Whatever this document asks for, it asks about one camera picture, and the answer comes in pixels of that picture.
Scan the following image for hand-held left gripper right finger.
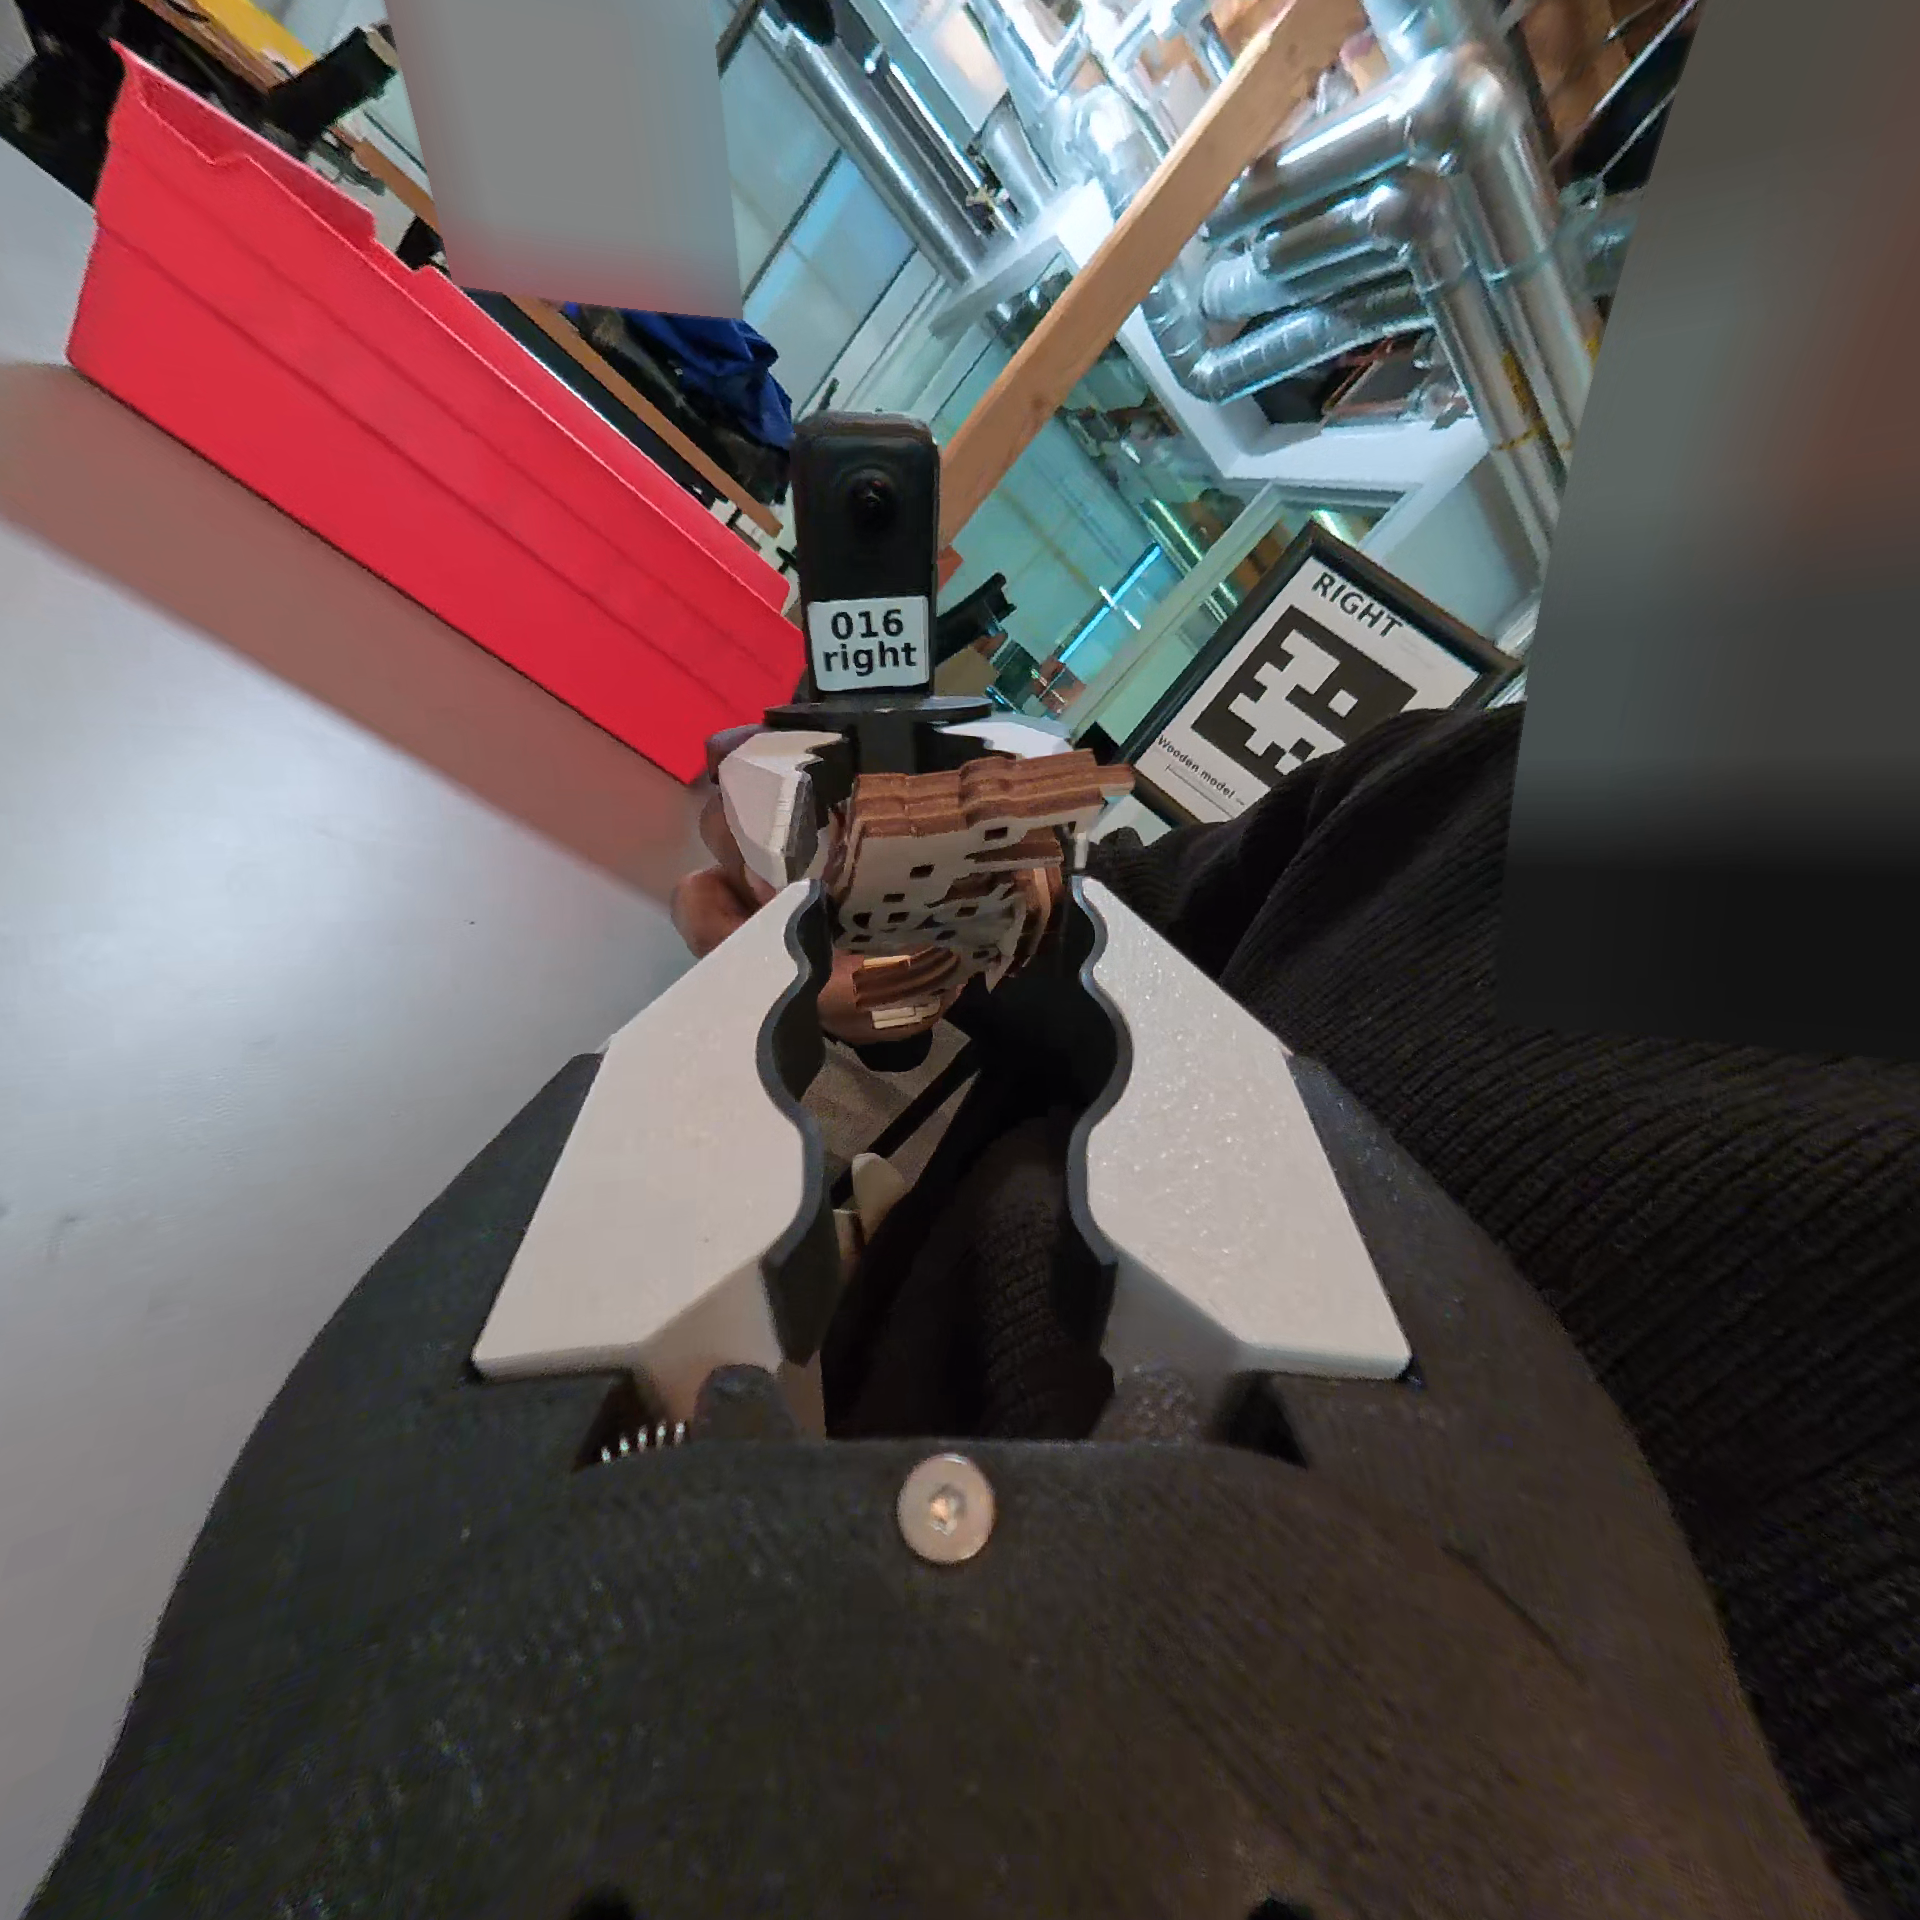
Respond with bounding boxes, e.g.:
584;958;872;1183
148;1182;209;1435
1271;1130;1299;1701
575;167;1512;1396
1063;872;1415;1389

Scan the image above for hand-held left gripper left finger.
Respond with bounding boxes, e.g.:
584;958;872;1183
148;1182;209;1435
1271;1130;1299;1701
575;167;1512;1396
468;877;831;1382

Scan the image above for wooden model assembly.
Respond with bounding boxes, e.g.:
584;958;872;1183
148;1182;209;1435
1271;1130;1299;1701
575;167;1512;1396
817;755;1139;991

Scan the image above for person's right forearm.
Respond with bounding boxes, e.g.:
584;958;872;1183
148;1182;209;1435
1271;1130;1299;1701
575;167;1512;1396
1089;702;1524;1052

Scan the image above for person's right hand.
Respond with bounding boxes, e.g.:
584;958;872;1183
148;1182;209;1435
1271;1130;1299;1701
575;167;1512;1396
670;780;969;1048

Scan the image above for blue jacket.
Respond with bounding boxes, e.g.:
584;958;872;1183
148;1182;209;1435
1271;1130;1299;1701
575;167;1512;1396
562;299;799;452

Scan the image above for wooden table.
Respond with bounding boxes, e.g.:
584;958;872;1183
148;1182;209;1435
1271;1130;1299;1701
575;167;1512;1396
504;292;788;540

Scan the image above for framed marker sign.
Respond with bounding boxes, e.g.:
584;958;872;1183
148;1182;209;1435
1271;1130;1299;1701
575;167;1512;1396
1126;520;1529;835

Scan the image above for wooden beam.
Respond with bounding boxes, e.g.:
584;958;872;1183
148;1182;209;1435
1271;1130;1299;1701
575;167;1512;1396
934;0;1360;549

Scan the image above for person's black sweater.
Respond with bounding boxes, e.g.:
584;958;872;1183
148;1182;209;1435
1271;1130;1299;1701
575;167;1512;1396
833;1035;1920;1920

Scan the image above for red storage bin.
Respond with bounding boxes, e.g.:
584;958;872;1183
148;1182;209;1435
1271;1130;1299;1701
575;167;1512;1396
67;42;809;784

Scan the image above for silver ventilation pipes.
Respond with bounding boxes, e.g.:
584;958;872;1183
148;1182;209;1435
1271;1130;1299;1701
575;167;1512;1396
1147;0;1630;504

